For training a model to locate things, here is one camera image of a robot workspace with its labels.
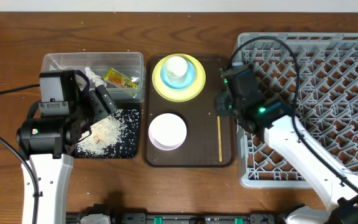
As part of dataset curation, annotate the white tissue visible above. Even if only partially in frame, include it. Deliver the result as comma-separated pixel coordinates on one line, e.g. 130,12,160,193
85,67,107,87

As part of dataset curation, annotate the wooden chopstick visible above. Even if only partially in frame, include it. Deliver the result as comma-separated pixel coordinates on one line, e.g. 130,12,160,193
217,116,223,162

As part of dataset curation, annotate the yellow green snack wrapper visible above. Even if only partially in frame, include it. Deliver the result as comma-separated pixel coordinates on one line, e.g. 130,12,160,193
102,68,137,88

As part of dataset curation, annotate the yellow plate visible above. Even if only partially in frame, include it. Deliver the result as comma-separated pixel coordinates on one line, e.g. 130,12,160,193
152,54,206,102

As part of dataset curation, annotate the light blue bowl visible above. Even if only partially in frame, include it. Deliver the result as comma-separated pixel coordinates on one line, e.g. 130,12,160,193
160,60,196,90

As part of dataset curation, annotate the white cup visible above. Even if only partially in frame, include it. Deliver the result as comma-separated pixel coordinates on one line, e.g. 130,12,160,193
163,56,188,85

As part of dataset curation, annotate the white bowl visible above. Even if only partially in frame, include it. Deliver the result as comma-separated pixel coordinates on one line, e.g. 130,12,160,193
148,113,187,151

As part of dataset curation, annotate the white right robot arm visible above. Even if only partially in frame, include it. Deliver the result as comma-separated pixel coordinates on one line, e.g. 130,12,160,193
216,65,358,223

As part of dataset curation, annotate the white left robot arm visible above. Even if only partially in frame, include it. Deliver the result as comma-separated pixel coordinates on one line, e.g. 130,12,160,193
17,70,117,223

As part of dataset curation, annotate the grey dishwasher rack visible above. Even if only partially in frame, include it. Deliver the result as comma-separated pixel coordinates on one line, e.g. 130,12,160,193
233,33,358,175

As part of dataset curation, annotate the brown plastic tray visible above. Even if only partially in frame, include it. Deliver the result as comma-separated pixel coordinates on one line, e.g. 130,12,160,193
143,54,236,168

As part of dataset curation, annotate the spilled rice pile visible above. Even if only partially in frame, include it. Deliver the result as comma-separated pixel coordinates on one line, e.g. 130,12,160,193
76,108,140,158

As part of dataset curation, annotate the black plastic tray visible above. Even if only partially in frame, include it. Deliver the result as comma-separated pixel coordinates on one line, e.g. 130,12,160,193
73,101,142,159

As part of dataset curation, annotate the clear plastic bin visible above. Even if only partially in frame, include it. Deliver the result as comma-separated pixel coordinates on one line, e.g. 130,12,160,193
41,52,146,102

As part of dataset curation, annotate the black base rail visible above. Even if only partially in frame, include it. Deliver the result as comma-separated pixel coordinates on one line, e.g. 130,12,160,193
65,204,285,224

